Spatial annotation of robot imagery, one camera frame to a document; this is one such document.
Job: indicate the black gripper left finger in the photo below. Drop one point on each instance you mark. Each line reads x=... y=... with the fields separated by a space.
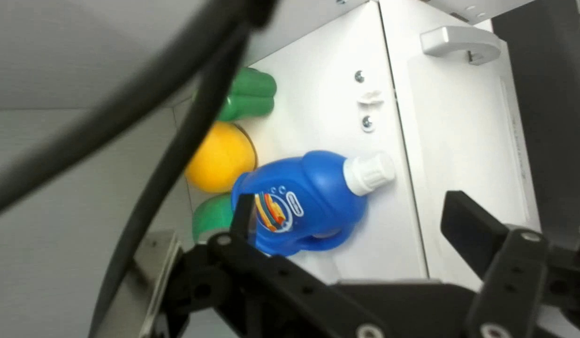
x=258 y=293

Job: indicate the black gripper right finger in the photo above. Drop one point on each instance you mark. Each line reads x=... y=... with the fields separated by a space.
x=526 y=281

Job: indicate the blue toy bottle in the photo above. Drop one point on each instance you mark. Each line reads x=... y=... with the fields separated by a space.
x=308 y=199

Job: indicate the green toy pepper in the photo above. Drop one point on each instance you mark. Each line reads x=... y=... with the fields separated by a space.
x=252 y=94

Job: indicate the green toy ball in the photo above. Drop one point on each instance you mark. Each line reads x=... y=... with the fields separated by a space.
x=213 y=216

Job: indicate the yellow toy ball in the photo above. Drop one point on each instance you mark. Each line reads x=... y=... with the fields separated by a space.
x=224 y=156

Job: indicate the white toy play kitchen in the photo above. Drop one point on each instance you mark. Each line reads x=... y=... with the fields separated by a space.
x=327 y=94

